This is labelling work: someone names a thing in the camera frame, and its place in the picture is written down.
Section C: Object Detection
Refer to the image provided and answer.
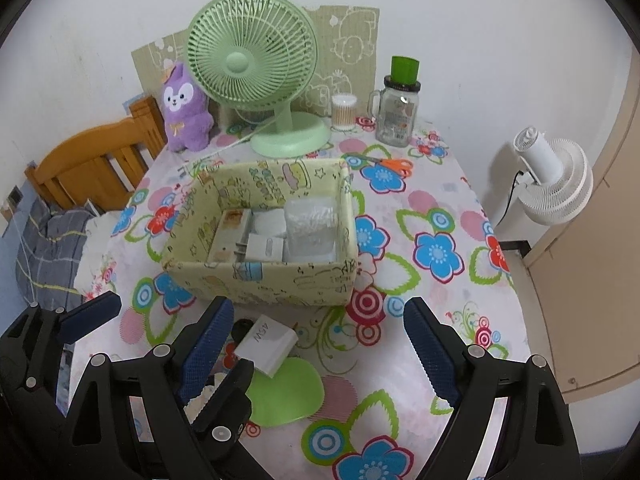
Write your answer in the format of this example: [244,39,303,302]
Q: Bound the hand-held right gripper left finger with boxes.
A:
[70,296,235,480]

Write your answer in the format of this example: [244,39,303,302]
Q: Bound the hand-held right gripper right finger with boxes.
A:
[402,296,583,480]

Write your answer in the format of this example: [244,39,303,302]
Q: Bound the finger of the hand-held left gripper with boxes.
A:
[192,360,281,480]
[0,292,122,391]

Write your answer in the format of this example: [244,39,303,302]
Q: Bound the cream round case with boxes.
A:
[186,345,240,418]

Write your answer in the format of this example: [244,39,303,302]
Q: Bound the small black item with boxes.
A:
[230,320,256,346]

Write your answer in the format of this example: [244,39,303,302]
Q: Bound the green round disc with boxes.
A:
[246,357,325,428]

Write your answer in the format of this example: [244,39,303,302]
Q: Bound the white charger adapter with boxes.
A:
[234,315,299,377]

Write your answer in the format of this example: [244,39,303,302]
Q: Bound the yellow printed storage box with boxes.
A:
[161,159,360,308]

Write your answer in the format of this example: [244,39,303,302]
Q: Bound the small white adapter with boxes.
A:
[246,234,287,263]

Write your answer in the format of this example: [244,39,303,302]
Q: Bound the white box with tan label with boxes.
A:
[206,208,253,263]

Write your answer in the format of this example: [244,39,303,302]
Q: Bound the white round pad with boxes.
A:
[250,208,288,238]

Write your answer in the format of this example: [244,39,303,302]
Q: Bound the clear plastic packet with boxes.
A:
[283,196,339,264]

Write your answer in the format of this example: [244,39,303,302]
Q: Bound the grey plaid blanket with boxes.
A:
[15,197,98,311]

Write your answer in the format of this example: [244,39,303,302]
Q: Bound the wooden chair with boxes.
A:
[24,96,168,211]

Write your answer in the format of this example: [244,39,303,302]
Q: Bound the beige door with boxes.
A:
[522,50,640,406]

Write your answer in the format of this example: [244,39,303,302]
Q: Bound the white standing fan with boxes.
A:
[514,127,594,226]

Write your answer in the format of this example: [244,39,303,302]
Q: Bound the purple plush bunny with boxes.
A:
[161,61,215,153]

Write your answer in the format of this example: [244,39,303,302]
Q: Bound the glass mug with green lid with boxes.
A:
[368,56,422,148]

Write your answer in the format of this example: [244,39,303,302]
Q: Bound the cotton swab jar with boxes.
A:
[331,94,358,131]

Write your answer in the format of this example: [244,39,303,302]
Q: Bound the green desk fan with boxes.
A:
[186,0,332,161]

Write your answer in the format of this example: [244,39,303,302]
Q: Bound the printed cardboard panel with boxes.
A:
[131,5,381,126]

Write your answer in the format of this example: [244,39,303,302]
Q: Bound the black fan cable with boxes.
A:
[497,170,526,228]

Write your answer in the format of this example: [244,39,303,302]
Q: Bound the orange handled scissors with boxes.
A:
[356,152,413,179]

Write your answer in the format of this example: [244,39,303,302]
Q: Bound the white fan cable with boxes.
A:
[207,120,276,161]

